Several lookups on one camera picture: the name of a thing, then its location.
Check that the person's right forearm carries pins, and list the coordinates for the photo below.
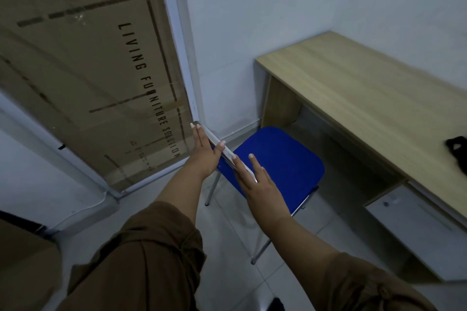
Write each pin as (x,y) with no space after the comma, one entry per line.
(302,239)

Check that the silver laptop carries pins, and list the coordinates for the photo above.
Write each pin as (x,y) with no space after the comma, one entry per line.
(230,157)

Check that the brown long-sleeved garment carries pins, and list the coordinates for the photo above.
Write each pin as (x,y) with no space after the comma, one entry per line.
(146,259)

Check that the blue chair with metal legs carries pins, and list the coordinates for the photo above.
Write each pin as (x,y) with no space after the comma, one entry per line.
(288,165)

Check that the light wooden desk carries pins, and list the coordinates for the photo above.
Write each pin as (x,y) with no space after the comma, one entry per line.
(365,81)

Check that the person's right middle finger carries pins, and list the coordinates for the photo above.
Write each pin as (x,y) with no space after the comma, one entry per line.
(266,176)

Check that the person's left thumb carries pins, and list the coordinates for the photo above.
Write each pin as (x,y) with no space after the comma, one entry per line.
(220,151)

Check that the large printed cardboard box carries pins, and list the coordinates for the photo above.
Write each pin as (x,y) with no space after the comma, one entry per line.
(84,66)

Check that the black object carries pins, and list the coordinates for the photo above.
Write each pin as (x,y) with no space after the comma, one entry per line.
(458,150)

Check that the person's left hand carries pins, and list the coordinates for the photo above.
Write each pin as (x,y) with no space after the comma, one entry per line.
(204,159)

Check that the person's left forearm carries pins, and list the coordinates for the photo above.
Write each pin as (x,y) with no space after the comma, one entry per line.
(180,190)

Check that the person's right thumb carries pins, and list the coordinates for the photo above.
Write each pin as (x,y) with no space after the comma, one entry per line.
(242,170)

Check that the plain brown cardboard box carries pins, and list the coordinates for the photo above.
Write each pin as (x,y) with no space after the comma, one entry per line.
(25,270)

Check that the person's right hand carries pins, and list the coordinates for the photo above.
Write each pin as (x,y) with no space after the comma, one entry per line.
(264,197)

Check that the white drawer cabinet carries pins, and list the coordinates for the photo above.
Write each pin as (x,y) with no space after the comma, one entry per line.
(419,234)

